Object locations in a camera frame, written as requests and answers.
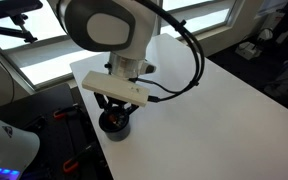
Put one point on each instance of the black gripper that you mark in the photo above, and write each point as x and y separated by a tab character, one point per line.
119	104

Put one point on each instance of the dark teal mug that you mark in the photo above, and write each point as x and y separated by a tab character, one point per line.
117	131

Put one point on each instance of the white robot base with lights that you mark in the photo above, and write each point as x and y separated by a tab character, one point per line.
7	146

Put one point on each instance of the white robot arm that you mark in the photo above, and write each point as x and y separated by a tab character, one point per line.
107	26

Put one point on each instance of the black clamp with orange grip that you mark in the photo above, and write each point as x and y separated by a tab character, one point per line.
60	114
70	165

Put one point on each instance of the black perforated mounting board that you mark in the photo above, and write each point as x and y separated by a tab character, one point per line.
50	100

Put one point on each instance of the white device on floor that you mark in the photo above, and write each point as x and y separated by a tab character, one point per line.
248	50

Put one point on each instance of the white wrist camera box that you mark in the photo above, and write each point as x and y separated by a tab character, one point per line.
115	88

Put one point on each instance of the small black bracket on board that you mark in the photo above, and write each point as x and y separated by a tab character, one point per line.
37	123

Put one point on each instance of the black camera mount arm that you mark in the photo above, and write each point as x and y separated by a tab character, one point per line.
4	30

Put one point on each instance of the black camera on mount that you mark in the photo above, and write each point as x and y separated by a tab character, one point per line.
10	6

